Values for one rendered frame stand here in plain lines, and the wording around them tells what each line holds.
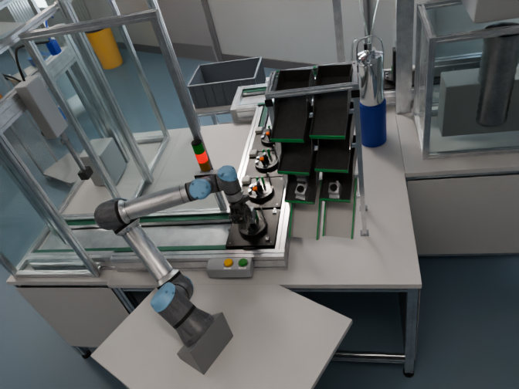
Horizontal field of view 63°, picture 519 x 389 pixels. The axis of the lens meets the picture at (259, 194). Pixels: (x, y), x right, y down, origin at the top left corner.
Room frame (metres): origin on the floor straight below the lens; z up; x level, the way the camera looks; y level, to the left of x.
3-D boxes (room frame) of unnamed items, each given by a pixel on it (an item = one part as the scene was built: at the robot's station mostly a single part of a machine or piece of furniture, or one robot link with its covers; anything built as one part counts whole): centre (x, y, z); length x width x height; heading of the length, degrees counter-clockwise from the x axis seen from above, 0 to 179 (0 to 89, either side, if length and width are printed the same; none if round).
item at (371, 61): (2.07, -0.75, 1.32); 0.14 x 0.14 x 0.38
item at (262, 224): (1.50, 0.07, 0.98); 0.14 x 0.14 x 0.02
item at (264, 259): (1.45, 0.38, 0.91); 0.89 x 0.06 x 0.11; 71
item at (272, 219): (1.50, 0.07, 0.96); 0.24 x 0.24 x 0.02; 71
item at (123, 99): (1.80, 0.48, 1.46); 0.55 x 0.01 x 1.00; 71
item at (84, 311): (2.27, 0.94, 0.43); 1.39 x 0.63 x 0.86; 161
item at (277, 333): (1.03, 0.33, 0.84); 0.90 x 0.70 x 0.03; 44
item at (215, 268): (1.33, 0.22, 0.93); 0.21 x 0.07 x 0.06; 71
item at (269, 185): (1.74, -0.01, 1.01); 0.24 x 0.24 x 0.13; 71
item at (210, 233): (1.62, 0.35, 0.91); 0.84 x 0.28 x 0.10; 71
